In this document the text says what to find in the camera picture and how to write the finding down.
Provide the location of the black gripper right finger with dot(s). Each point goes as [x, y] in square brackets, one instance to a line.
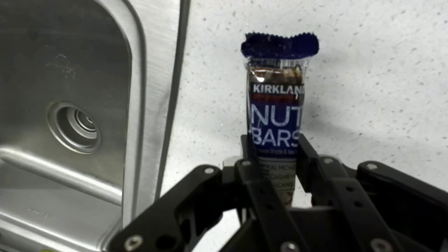
[372, 196]

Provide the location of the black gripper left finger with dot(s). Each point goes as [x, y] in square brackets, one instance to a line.
[260, 196]

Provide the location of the blue nut bar packet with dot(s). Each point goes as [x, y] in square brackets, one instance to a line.
[274, 116]

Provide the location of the sink drain strainer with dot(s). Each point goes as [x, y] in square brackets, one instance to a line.
[74, 126]

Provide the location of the stainless steel double sink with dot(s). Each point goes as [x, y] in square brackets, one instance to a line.
[70, 60]

